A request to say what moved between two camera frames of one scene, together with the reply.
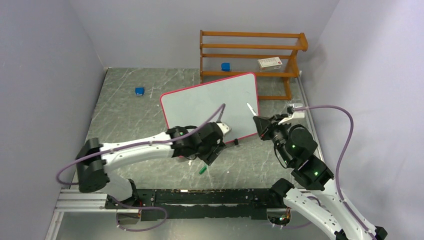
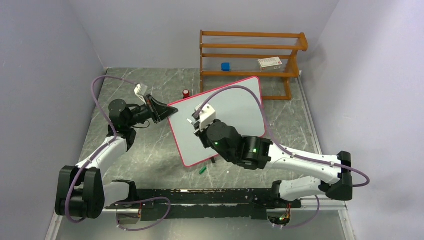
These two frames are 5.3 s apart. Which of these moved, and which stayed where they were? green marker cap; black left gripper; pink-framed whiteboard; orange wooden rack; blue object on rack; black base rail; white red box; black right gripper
Moved: black left gripper; black right gripper; pink-framed whiteboard
Stayed: green marker cap; orange wooden rack; white red box; black base rail; blue object on rack
